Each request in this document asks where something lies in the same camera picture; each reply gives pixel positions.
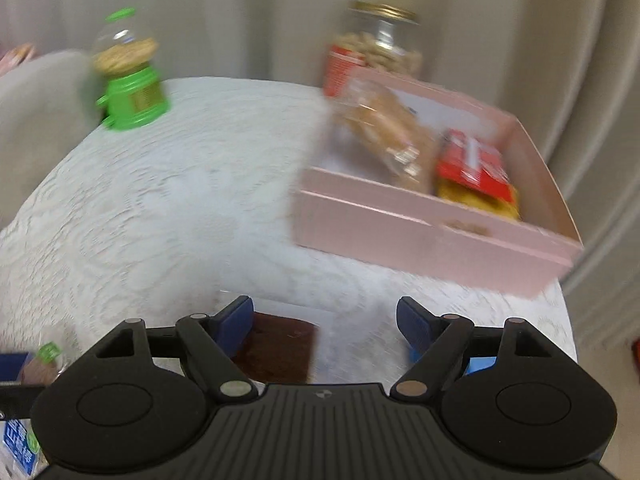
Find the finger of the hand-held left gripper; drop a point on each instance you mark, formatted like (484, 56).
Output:
(12, 390)

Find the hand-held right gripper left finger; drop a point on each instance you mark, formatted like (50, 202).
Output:
(234, 321)

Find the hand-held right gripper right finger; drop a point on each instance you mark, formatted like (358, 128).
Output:
(417, 324)

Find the dark brown cake packet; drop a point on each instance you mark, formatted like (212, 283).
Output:
(280, 347)

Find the pink cardboard box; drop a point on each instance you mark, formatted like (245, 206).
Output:
(425, 240)

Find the yellow snack packet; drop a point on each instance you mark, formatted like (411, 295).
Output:
(480, 202)

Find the red packet with white label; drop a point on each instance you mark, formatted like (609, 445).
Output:
(475, 165)

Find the long biscuit packet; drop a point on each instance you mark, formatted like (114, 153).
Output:
(387, 135)

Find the round packet with green label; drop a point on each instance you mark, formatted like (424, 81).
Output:
(44, 362)

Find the blue and white packet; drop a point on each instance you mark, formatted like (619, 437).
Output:
(17, 445)

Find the small blue snack packet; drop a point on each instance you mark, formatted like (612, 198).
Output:
(480, 365)

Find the white lace tablecloth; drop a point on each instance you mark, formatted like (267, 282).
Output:
(175, 210)

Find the red object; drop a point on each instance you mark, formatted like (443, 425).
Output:
(636, 350)

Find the green candy dispenser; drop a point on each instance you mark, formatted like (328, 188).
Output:
(131, 85)

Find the beige upholstered seat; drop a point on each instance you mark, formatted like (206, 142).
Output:
(40, 125)

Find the glass jar of peanuts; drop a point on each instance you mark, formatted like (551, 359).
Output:
(370, 50)

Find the cream curtain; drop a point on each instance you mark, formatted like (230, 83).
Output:
(250, 10)

